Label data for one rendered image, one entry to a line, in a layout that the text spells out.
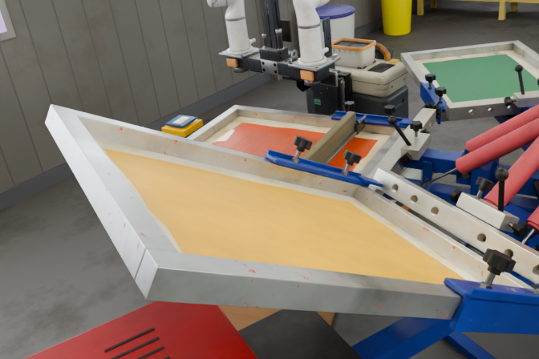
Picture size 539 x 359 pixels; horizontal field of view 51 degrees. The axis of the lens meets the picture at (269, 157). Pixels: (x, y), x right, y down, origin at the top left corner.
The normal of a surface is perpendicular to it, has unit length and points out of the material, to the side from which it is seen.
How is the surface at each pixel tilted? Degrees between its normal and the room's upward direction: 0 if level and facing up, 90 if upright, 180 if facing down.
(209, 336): 0
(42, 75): 90
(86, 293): 0
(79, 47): 90
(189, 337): 0
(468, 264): 58
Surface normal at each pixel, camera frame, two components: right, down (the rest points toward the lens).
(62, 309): -0.11, -0.88
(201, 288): 0.49, 0.34
